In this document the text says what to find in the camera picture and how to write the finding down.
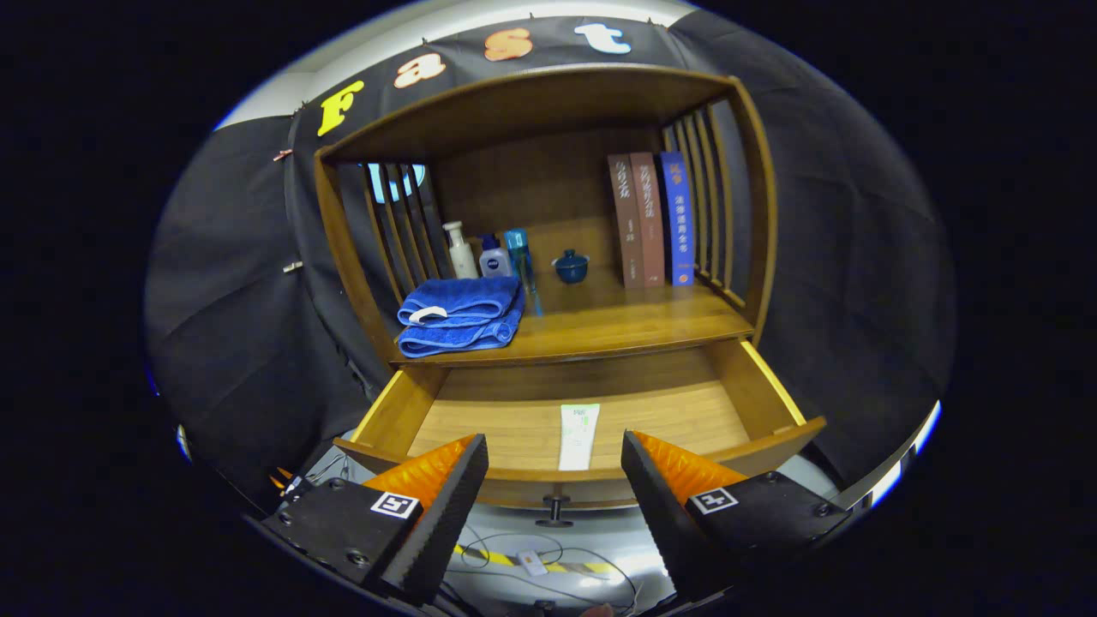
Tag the clear teal bottle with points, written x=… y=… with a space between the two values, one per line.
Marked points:
x=517 y=248

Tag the wooden countertop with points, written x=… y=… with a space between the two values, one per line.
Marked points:
x=617 y=321

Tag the white pump bottle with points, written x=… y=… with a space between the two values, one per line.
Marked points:
x=463 y=257

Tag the yellow black floor tape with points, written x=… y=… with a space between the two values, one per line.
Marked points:
x=583 y=567

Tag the wooden cabinet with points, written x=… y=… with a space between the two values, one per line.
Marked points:
x=548 y=180

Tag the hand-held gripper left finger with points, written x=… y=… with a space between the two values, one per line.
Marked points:
x=441 y=514

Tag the blue book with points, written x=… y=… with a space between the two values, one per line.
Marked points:
x=677 y=223

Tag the reddish brown book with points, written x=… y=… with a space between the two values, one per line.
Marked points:
x=649 y=214

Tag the black backdrop cloth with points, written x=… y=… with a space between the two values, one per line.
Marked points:
x=857 y=257

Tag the white tube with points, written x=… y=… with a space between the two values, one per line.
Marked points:
x=578 y=441

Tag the folded blue towel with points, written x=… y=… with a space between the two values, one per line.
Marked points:
x=463 y=308

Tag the small white device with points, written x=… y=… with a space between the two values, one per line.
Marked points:
x=532 y=563

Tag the white bottle with blue cap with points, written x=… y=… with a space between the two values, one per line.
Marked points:
x=495 y=261

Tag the blue ceramic lidded cup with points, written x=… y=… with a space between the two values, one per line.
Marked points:
x=571 y=270

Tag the dark brown book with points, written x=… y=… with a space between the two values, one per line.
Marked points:
x=626 y=223

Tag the wooden drawer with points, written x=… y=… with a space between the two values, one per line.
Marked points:
x=514 y=420

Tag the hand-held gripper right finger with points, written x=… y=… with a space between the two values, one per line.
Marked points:
x=660 y=506

